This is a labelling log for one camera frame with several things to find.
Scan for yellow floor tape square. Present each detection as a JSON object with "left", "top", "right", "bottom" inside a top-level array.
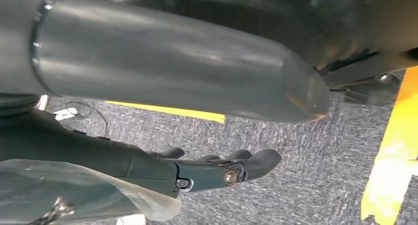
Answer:
[
  {"left": 105, "top": 100, "right": 227, "bottom": 125},
  {"left": 360, "top": 66, "right": 418, "bottom": 225}
]

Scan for thin black floor cable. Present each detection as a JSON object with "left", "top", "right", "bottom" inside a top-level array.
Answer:
[{"left": 47, "top": 101, "right": 110, "bottom": 138}]

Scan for clear plastic cover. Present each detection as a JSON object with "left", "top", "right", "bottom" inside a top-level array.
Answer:
[{"left": 0, "top": 158, "right": 182, "bottom": 225}]

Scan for white cable with round puck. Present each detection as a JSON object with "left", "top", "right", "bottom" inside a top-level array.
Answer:
[{"left": 52, "top": 107, "right": 79, "bottom": 122}]

